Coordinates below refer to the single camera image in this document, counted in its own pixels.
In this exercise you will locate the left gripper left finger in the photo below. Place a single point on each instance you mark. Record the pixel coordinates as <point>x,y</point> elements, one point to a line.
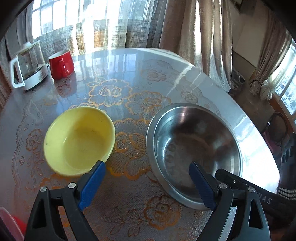
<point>45,222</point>

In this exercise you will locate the yellow bowl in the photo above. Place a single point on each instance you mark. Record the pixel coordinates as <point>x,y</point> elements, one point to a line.
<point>77,139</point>

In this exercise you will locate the stainless steel bowl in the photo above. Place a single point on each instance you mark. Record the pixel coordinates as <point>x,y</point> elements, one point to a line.
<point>182,133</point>

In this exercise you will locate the red plastic bowl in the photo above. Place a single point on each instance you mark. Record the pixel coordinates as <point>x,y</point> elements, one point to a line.
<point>11,226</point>

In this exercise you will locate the dark wooden chair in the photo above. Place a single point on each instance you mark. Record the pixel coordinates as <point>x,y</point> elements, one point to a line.
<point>276,129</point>

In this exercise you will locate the glass kettle white base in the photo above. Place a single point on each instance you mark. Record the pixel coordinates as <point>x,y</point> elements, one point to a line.
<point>28,68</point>

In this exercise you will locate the red mug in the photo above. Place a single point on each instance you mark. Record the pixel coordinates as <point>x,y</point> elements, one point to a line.
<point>61,64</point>

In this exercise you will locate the beige curtain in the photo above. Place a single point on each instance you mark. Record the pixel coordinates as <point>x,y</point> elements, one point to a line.
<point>201,33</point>

